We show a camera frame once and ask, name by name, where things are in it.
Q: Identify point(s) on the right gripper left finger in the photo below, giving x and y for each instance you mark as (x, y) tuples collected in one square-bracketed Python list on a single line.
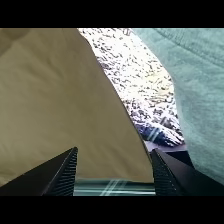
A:
[(50, 176)]

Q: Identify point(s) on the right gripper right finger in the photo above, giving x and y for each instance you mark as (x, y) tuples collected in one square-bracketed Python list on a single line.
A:
[(180, 180)]

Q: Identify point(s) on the brown T-shirt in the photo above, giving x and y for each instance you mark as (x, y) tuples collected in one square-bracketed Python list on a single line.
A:
[(60, 106)]

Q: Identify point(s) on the grey T-shirt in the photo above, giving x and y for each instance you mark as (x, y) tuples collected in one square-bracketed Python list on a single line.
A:
[(200, 83)]

